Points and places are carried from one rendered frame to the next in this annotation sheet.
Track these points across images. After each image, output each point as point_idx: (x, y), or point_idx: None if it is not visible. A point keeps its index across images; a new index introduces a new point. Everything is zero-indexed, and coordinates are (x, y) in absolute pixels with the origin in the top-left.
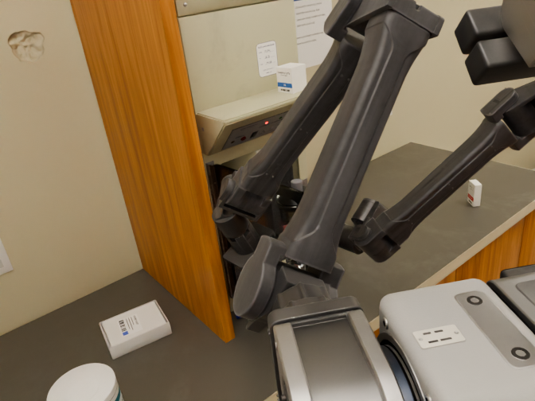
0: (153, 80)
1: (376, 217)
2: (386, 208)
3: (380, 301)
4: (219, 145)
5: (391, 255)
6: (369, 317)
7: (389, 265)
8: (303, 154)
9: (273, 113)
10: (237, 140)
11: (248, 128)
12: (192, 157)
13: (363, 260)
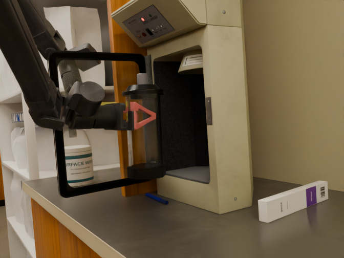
0: None
1: (69, 94)
2: (75, 90)
3: (120, 239)
4: (132, 37)
5: (32, 119)
6: (101, 234)
7: (194, 249)
8: (208, 67)
9: (135, 9)
10: (142, 35)
11: (134, 23)
12: (110, 39)
13: (214, 235)
